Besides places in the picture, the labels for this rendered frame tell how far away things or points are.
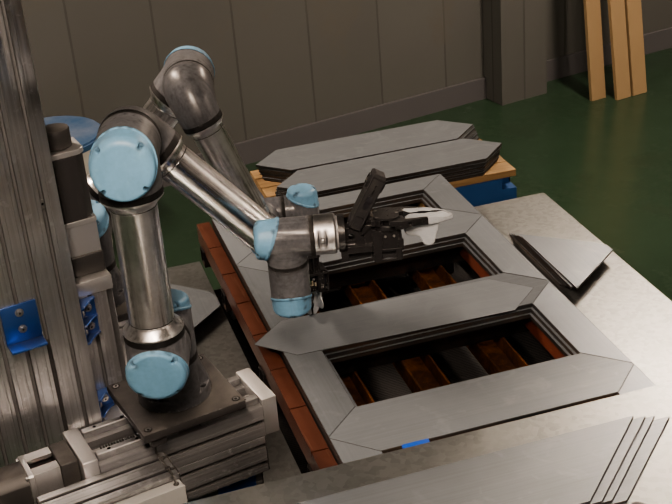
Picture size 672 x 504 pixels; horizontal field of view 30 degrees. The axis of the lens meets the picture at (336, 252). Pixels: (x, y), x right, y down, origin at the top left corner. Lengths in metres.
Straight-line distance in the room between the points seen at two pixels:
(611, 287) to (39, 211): 1.67
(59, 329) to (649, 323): 1.54
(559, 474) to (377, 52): 4.54
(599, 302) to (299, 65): 3.26
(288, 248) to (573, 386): 0.90
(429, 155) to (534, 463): 1.99
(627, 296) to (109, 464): 1.55
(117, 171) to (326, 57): 4.32
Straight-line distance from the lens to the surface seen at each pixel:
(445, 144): 4.20
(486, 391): 2.89
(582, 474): 2.27
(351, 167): 4.07
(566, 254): 3.60
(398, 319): 3.18
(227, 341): 3.49
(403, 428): 2.78
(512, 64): 6.89
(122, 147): 2.17
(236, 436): 2.67
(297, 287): 2.31
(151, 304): 2.32
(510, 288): 3.30
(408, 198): 3.86
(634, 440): 2.38
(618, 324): 3.34
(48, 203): 2.50
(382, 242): 2.28
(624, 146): 6.38
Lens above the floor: 2.45
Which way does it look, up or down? 27 degrees down
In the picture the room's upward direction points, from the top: 5 degrees counter-clockwise
